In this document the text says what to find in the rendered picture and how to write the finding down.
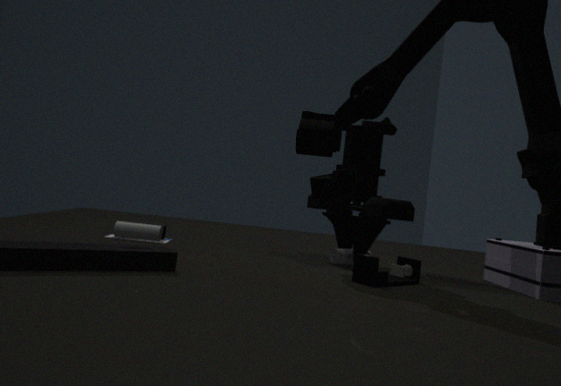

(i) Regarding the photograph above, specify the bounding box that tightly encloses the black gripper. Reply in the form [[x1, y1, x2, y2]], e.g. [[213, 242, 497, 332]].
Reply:
[[307, 158, 414, 260]]

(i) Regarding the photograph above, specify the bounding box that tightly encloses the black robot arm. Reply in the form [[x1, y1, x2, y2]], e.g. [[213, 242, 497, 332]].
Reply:
[[296, 0, 561, 249]]

